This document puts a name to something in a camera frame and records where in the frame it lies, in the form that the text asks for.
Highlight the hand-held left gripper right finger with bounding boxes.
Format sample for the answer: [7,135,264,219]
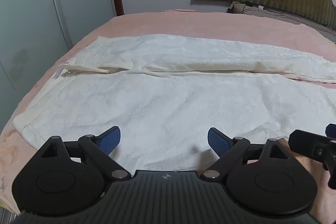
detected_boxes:
[201,127,290,182]

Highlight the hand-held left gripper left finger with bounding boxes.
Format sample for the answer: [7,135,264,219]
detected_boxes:
[39,126,132,182]

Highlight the white pants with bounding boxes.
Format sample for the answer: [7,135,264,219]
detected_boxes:
[13,34,336,172]

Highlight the grey bed sheet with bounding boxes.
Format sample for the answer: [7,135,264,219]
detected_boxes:
[243,5,336,36]

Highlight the pink blanket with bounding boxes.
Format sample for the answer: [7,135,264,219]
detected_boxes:
[0,9,336,215]

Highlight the flower-printed wardrobe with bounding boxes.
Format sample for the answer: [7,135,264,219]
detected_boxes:
[0,0,118,132]

